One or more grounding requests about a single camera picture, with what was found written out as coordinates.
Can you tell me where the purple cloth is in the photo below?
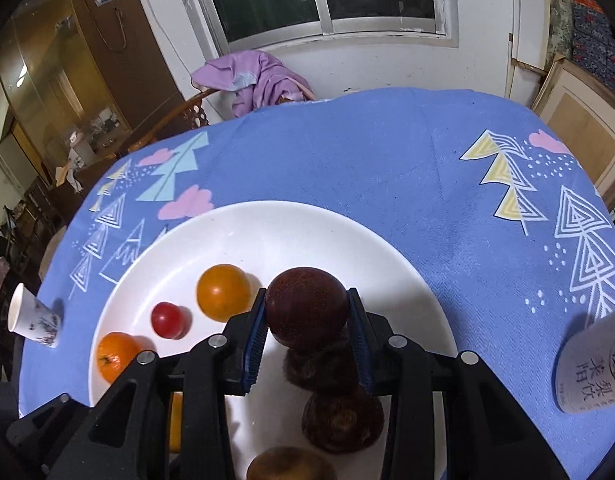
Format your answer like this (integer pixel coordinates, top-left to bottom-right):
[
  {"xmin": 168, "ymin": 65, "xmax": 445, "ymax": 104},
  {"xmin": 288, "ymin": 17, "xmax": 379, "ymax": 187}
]
[{"xmin": 191, "ymin": 50, "xmax": 315, "ymax": 118}]

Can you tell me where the wooden chair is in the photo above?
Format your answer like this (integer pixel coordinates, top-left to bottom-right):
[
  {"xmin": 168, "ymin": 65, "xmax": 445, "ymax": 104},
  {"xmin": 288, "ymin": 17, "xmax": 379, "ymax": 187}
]
[{"xmin": 127, "ymin": 87, "xmax": 210, "ymax": 153}]

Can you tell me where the wooden glass cabinet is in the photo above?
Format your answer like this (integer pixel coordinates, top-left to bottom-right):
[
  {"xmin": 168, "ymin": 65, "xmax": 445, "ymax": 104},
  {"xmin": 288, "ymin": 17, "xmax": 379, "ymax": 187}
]
[{"xmin": 0, "ymin": 0, "xmax": 188, "ymax": 201}]

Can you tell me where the dark brown wrinkled fruit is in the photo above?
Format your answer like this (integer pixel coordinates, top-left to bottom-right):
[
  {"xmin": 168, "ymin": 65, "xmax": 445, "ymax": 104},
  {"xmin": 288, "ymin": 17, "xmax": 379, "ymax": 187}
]
[
  {"xmin": 283, "ymin": 330, "xmax": 361, "ymax": 396},
  {"xmin": 301, "ymin": 385, "xmax": 385, "ymax": 455}
]

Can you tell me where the tan round fruit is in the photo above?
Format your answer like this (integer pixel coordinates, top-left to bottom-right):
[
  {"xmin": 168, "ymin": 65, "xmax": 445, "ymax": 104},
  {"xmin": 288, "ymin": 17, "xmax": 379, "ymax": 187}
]
[{"xmin": 246, "ymin": 446, "xmax": 338, "ymax": 480}]

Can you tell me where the white beverage can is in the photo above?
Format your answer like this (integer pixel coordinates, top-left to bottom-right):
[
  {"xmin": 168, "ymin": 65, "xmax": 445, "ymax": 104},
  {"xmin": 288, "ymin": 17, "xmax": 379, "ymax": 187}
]
[{"xmin": 555, "ymin": 302, "xmax": 615, "ymax": 416}]

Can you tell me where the white paper cup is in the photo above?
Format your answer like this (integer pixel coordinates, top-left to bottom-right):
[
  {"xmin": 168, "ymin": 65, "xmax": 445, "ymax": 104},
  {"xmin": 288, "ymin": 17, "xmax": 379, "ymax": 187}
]
[{"xmin": 8, "ymin": 282, "xmax": 63, "ymax": 348}]

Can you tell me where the white plate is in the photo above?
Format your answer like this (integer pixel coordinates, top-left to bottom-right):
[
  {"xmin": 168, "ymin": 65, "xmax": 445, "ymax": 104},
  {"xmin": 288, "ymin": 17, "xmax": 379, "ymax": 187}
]
[{"xmin": 87, "ymin": 201, "xmax": 459, "ymax": 480}]

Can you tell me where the green patterned board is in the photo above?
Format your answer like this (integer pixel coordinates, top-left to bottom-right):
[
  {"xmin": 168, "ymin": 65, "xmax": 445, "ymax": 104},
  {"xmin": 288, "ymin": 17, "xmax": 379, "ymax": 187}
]
[{"xmin": 547, "ymin": 0, "xmax": 574, "ymax": 56}]

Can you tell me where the blue printed tablecloth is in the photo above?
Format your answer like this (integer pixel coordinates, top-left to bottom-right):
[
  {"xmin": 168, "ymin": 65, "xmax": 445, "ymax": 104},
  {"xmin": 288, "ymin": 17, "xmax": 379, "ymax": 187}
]
[{"xmin": 18, "ymin": 87, "xmax": 615, "ymax": 480}]

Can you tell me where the white leaning board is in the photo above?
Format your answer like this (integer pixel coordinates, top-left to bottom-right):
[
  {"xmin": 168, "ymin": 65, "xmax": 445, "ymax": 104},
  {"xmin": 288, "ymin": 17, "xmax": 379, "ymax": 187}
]
[{"xmin": 507, "ymin": 0, "xmax": 551, "ymax": 75}]

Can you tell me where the stack of patterned boxes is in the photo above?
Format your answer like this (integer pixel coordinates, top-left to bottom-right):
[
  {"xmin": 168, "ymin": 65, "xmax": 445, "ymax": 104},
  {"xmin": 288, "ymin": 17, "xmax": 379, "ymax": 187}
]
[{"xmin": 570, "ymin": 0, "xmax": 615, "ymax": 106}]

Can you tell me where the dark red plum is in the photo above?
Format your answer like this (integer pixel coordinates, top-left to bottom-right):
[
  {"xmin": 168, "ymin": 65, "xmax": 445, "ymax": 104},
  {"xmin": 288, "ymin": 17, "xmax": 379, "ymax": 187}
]
[{"xmin": 264, "ymin": 267, "xmax": 351, "ymax": 351}]

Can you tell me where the wooden picture frame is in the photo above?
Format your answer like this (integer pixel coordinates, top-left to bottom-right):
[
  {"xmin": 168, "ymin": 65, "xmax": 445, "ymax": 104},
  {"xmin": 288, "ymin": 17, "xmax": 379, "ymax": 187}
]
[{"xmin": 531, "ymin": 52, "xmax": 615, "ymax": 211}]

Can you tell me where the orange tangerine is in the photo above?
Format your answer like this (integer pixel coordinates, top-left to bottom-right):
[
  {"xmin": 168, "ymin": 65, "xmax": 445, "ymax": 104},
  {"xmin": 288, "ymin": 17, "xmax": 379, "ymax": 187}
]
[
  {"xmin": 96, "ymin": 332, "xmax": 143, "ymax": 385},
  {"xmin": 168, "ymin": 392, "xmax": 184, "ymax": 453}
]

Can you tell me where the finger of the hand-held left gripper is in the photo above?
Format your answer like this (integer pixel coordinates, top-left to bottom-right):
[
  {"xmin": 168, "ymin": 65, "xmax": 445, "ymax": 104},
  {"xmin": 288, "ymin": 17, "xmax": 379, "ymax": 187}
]
[{"xmin": 6, "ymin": 392, "xmax": 95, "ymax": 461}]

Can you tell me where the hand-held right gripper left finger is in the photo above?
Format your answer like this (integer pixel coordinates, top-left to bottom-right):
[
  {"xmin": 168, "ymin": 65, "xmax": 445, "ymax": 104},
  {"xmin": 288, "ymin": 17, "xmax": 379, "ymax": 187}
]
[{"xmin": 42, "ymin": 287, "xmax": 266, "ymax": 480}]

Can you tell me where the red cherry tomato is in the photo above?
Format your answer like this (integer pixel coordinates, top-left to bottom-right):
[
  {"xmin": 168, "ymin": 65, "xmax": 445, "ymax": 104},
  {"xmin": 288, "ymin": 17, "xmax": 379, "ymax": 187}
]
[{"xmin": 151, "ymin": 301, "xmax": 184, "ymax": 339}]

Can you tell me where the small yellow-orange fruit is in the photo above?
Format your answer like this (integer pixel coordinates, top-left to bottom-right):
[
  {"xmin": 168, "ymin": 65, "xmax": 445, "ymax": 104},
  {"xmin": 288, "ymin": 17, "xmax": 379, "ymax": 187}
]
[{"xmin": 196, "ymin": 264, "xmax": 252, "ymax": 323}]

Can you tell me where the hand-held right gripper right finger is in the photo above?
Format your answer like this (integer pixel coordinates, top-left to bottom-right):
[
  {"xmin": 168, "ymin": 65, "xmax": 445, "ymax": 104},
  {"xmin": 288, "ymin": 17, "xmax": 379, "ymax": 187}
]
[{"xmin": 348, "ymin": 287, "xmax": 571, "ymax": 480}]

